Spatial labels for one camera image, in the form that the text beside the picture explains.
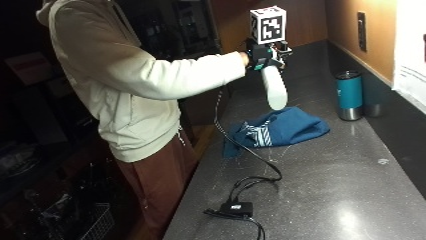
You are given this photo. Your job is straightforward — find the blue cloth garment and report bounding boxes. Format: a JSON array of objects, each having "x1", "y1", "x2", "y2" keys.
[{"x1": 221, "y1": 106, "x2": 332, "y2": 159}]

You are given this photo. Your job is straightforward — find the black adapter box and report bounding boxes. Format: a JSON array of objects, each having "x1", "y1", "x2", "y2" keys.
[{"x1": 218, "y1": 201, "x2": 254, "y2": 217}]

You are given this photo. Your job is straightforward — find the person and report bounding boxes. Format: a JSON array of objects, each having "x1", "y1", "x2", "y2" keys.
[{"x1": 35, "y1": 0, "x2": 250, "y2": 240}]

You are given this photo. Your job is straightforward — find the white marker cube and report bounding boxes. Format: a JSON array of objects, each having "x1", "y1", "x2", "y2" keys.
[{"x1": 249, "y1": 5, "x2": 288, "y2": 45}]

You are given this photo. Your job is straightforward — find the black wire basket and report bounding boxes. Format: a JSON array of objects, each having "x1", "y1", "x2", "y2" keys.
[{"x1": 37, "y1": 201, "x2": 116, "y2": 240}]

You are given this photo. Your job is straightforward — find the white paper sheet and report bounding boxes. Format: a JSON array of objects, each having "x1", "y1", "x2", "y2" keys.
[{"x1": 392, "y1": 0, "x2": 426, "y2": 115}]

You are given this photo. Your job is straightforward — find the black cable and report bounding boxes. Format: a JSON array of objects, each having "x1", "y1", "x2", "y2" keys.
[{"x1": 203, "y1": 87, "x2": 284, "y2": 240}]

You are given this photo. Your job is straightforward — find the black wall outlet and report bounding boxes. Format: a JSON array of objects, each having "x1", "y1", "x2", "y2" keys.
[{"x1": 357, "y1": 11, "x2": 369, "y2": 53}]

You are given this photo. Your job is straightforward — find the teal steel tumbler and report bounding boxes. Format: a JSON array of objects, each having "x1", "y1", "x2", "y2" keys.
[{"x1": 334, "y1": 70, "x2": 365, "y2": 122}]

